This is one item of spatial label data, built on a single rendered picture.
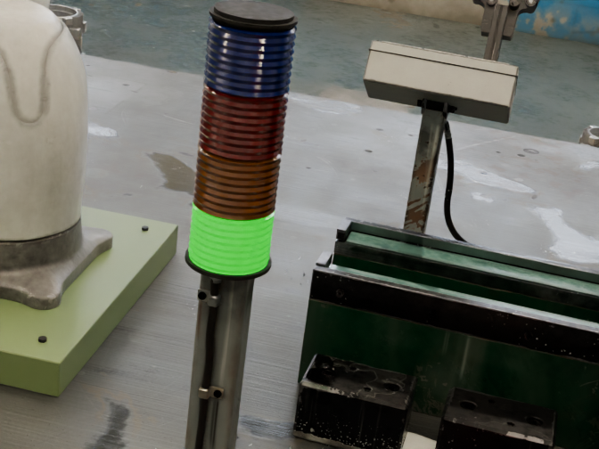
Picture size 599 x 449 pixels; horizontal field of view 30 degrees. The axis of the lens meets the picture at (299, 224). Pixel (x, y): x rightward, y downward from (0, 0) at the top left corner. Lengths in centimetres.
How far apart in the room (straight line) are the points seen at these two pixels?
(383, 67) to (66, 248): 41
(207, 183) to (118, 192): 75
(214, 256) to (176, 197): 74
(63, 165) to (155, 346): 21
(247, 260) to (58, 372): 32
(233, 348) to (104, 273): 40
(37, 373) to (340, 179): 72
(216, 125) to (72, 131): 40
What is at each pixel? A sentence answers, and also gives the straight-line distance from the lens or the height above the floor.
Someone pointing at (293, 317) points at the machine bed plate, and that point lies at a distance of 125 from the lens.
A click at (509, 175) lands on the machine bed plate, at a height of 80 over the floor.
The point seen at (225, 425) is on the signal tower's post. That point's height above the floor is 90.
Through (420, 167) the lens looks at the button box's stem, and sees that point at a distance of 133.
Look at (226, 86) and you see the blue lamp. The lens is 75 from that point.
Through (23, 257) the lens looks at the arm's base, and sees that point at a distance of 116.
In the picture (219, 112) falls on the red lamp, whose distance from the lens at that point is 76.
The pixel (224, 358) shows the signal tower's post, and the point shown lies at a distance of 85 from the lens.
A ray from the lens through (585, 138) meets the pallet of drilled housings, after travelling 370.
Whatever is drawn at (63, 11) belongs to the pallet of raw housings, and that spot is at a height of 54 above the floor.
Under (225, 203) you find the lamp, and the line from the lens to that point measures 78.
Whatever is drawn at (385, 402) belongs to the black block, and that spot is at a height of 86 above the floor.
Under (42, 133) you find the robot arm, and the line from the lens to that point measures 112.
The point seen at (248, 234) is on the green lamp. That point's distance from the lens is 79.
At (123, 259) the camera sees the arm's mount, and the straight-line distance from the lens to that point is 126.
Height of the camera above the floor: 139
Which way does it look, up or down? 23 degrees down
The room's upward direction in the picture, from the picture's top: 7 degrees clockwise
